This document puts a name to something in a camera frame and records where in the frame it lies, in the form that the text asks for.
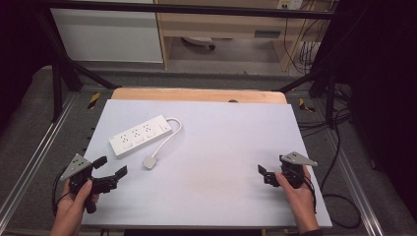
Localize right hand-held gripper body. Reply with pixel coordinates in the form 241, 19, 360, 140
264, 150, 319, 191

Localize white power strip cable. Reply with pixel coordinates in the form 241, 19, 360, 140
150, 117, 183, 161

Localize white power plug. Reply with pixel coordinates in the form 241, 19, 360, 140
143, 155, 159, 170

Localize black floor cable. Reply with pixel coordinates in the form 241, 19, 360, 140
296, 83, 364, 230

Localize metal floor rail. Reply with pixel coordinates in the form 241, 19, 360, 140
323, 129, 386, 236
0, 92, 79, 224

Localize black metal frame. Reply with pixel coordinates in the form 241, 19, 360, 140
32, 0, 349, 130

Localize white power strip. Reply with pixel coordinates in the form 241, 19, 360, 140
108, 114, 173, 159

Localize white cabinet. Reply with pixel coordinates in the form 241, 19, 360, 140
50, 7, 164, 64

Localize wooden table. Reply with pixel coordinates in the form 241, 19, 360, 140
110, 87, 288, 105

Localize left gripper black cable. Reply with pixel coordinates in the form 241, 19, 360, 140
51, 166, 72, 216

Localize yellow black floor tape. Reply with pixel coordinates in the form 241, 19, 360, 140
297, 97, 317, 113
87, 91, 101, 110

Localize office chair base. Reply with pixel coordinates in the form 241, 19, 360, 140
180, 35, 216, 51

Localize white wall outlet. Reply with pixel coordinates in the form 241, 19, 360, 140
275, 0, 305, 11

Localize beige wooden desk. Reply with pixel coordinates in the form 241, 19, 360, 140
153, 0, 339, 72

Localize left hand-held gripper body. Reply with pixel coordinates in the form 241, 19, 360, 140
59, 152, 119, 214

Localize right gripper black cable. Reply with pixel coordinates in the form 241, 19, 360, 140
304, 176, 319, 214

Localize person's left hand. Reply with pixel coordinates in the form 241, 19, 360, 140
52, 179, 100, 227

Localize hanging black cables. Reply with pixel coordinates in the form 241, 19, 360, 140
282, 0, 338, 75

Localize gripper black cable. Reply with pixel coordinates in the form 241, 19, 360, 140
51, 166, 72, 216
304, 176, 319, 214

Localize person's right hand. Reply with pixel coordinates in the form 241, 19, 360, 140
274, 164, 318, 225

